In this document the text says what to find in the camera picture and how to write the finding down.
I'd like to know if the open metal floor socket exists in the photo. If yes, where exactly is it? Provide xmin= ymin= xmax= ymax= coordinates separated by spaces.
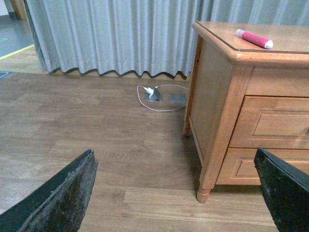
xmin=144 ymin=87 xmax=163 ymax=102

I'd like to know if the wooden drawer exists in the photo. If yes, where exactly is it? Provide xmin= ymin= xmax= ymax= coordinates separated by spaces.
xmin=216 ymin=148 xmax=309 ymax=185
xmin=229 ymin=96 xmax=309 ymax=149

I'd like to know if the white charger plug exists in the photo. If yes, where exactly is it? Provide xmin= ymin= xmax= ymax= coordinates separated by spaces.
xmin=144 ymin=87 xmax=154 ymax=95

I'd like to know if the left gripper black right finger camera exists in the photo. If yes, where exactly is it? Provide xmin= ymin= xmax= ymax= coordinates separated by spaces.
xmin=254 ymin=147 xmax=309 ymax=232

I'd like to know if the pink marker with clear cap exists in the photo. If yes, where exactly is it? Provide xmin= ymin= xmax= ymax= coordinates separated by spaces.
xmin=235 ymin=29 xmax=274 ymax=49

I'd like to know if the wooden top drawer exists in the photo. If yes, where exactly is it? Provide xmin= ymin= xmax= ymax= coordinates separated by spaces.
xmin=229 ymin=96 xmax=309 ymax=149

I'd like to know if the wooden bottom drawer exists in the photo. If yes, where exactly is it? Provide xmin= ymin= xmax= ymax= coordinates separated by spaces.
xmin=216 ymin=148 xmax=309 ymax=185

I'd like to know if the white charger cable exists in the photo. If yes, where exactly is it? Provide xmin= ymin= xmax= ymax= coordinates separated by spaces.
xmin=137 ymin=84 xmax=189 ymax=113

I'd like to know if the closed metal floor plate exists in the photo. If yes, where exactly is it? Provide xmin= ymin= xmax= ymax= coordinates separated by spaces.
xmin=169 ymin=94 xmax=187 ymax=104

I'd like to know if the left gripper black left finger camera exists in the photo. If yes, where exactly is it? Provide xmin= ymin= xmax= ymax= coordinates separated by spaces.
xmin=0 ymin=149 xmax=98 ymax=232

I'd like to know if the wooden dresser cabinet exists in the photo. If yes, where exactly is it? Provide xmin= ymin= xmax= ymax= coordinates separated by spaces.
xmin=183 ymin=21 xmax=309 ymax=203

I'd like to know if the grey pleated curtain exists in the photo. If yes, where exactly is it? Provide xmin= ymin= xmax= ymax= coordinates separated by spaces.
xmin=24 ymin=0 xmax=309 ymax=76

